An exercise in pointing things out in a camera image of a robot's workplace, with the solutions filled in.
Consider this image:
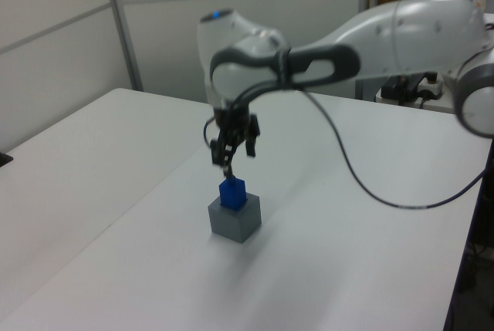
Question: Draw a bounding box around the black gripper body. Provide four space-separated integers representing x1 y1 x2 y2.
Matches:
213 109 261 143

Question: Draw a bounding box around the blue block with knob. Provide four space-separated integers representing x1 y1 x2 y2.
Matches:
218 178 248 212

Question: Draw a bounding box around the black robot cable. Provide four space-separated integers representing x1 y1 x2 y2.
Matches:
201 48 486 211

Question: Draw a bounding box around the grey hollow cuboid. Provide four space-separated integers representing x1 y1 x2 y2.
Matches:
207 193 263 245

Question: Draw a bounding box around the black power supply box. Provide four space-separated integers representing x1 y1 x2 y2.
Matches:
381 74 422 105

